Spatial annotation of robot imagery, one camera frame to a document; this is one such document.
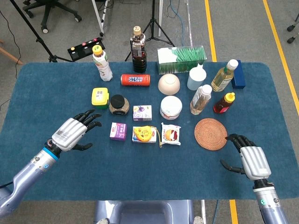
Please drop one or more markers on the orange Arctic Ocean can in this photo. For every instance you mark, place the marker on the orange Arctic Ocean can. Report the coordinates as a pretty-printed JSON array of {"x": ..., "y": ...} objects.
[{"x": 135, "y": 80}]

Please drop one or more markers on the black tripod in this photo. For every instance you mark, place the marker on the black tripod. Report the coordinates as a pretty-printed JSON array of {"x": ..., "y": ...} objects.
[{"x": 153, "y": 21}]

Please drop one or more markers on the white blue milk carton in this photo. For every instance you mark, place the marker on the white blue milk carton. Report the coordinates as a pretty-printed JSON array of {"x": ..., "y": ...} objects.
[{"x": 154, "y": 138}]

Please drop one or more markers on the white lidded plastic jar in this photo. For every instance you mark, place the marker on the white lidded plastic jar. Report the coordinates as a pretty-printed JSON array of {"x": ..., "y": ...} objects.
[{"x": 171, "y": 107}]

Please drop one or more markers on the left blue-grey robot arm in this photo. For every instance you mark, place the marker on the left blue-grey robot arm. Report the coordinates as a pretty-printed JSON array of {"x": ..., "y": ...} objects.
[{"x": 30, "y": 170}]

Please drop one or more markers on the purple white tissue pack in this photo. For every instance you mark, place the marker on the purple white tissue pack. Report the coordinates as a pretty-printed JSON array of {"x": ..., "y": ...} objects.
[{"x": 118, "y": 131}]

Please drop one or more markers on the clear bottle white cap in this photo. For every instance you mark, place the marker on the clear bottle white cap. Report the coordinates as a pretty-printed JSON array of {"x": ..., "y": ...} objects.
[{"x": 201, "y": 100}]

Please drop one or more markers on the light wooden furniture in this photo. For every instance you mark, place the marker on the light wooden furniture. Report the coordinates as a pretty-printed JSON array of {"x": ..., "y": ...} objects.
[{"x": 10, "y": 56}]

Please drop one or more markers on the white snack packet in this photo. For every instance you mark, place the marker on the white snack packet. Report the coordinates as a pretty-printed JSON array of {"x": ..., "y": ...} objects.
[{"x": 171, "y": 135}]

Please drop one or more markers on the round woven rattan coaster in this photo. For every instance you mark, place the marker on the round woven rattan coaster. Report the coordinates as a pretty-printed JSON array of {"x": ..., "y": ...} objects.
[{"x": 211, "y": 134}]

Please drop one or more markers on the white drink bottle yellow cap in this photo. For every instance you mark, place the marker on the white drink bottle yellow cap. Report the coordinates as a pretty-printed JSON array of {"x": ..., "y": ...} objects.
[{"x": 102, "y": 65}]

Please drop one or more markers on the dark tea bottle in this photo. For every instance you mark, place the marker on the dark tea bottle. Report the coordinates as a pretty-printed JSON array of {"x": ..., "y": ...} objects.
[{"x": 139, "y": 53}]

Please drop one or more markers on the white metal frame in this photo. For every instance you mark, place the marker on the white metal frame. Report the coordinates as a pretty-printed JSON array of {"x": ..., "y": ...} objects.
[{"x": 98, "y": 14}]

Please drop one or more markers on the black pedal button box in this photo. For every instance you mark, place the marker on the black pedal button box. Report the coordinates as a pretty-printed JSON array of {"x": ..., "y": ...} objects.
[{"x": 86, "y": 50}]

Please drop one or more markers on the clear box of green packets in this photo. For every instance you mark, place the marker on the clear box of green packets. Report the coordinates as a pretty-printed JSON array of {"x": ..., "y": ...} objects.
[{"x": 182, "y": 59}]

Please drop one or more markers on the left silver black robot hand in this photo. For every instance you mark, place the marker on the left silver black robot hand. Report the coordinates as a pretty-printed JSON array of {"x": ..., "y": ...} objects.
[{"x": 67, "y": 134}]

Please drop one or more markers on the light blue plastic cup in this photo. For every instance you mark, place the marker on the light blue plastic cup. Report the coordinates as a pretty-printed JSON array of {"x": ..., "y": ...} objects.
[{"x": 196, "y": 78}]

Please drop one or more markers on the honey bottle yellow cap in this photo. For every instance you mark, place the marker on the honey bottle yellow cap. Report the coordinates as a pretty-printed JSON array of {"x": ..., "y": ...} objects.
[{"x": 223, "y": 103}]

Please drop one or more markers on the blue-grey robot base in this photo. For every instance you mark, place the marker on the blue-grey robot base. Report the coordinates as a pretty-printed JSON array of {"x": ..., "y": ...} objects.
[{"x": 144, "y": 212}]

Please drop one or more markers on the yellow oil bottle white cap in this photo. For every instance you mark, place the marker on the yellow oil bottle white cap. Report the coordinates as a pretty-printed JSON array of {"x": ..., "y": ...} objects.
[{"x": 223, "y": 78}]

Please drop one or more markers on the dark blue box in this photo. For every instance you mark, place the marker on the dark blue box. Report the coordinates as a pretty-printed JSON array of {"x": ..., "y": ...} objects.
[{"x": 239, "y": 77}]

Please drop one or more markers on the yellow green plastic container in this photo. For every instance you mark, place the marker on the yellow green plastic container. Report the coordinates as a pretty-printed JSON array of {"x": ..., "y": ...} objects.
[{"x": 100, "y": 98}]

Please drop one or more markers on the glass seed jar black lid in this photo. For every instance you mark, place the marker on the glass seed jar black lid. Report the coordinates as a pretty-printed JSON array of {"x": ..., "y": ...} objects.
[{"x": 119, "y": 105}]

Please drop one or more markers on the upturned beige bowl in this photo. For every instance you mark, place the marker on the upturned beige bowl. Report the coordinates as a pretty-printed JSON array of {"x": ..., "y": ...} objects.
[{"x": 169, "y": 84}]

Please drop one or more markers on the black light stand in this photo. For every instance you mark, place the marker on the black light stand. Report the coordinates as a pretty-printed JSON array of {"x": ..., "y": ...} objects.
[{"x": 35, "y": 35}]

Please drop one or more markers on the blue table mat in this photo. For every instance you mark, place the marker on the blue table mat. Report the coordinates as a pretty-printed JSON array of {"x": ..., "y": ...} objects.
[{"x": 140, "y": 175}]

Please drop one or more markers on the small purple white drink carton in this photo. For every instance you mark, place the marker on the small purple white drink carton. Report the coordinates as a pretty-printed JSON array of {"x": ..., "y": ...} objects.
[{"x": 142, "y": 113}]

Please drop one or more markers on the black office chair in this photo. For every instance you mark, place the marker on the black office chair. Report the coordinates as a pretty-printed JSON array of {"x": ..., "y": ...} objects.
[{"x": 52, "y": 9}]

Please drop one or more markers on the black chair casters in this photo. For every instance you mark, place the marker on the black chair casters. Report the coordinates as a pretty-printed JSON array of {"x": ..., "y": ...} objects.
[{"x": 291, "y": 28}]

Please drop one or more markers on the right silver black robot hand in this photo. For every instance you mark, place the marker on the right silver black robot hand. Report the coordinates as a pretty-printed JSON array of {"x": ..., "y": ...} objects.
[{"x": 254, "y": 161}]

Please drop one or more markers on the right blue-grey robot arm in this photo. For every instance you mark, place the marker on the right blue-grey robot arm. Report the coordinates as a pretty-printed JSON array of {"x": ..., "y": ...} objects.
[{"x": 268, "y": 203}]

